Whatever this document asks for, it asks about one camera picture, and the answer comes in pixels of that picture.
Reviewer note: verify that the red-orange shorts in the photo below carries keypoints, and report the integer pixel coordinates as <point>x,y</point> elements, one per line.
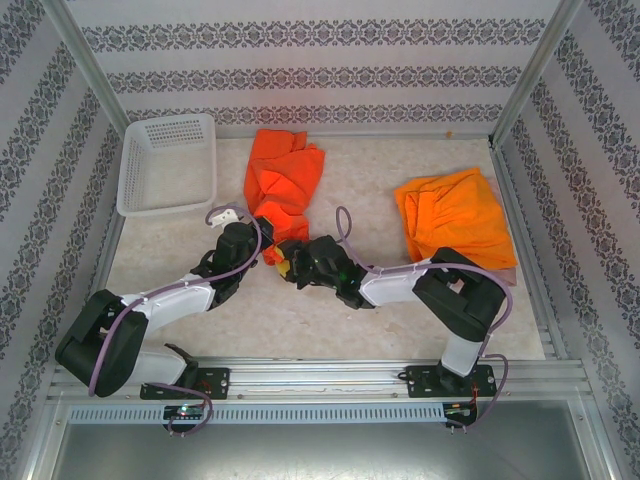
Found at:
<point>285,180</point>

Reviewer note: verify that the yellow-orange shorts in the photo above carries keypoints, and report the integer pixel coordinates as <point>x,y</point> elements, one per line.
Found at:
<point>460,215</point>

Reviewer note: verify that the pink shorts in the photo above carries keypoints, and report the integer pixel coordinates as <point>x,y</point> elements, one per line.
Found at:
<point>507,276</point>

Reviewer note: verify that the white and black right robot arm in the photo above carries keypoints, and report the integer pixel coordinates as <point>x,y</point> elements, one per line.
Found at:
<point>390,287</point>

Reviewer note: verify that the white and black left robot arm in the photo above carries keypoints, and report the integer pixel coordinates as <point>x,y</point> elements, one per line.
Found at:
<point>175,305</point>

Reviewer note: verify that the white plastic basket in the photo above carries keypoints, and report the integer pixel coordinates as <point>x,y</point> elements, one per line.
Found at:
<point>165,165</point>

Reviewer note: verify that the left controller board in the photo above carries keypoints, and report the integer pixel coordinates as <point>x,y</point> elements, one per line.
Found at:
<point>185,411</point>

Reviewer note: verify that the controller board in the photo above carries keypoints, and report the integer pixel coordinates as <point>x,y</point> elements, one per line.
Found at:
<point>457,411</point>
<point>185,411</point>

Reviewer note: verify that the grey metal sheet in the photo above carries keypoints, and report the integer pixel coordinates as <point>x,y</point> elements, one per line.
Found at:
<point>300,455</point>

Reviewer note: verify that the right controller board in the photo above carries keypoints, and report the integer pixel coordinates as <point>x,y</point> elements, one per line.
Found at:
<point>457,411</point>

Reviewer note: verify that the aluminium mounting rail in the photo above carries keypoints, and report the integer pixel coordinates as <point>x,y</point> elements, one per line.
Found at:
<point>310,380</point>

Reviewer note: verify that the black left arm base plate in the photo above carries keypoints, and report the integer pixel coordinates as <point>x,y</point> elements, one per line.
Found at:
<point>217,382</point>

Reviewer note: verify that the aluminium back rail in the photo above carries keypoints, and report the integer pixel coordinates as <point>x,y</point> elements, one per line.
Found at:
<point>375,134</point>

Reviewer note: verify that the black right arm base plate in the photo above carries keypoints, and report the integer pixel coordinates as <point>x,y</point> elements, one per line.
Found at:
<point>417,382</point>

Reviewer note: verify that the aluminium corner post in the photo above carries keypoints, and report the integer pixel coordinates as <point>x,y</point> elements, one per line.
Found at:
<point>532,65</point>
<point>89,65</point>

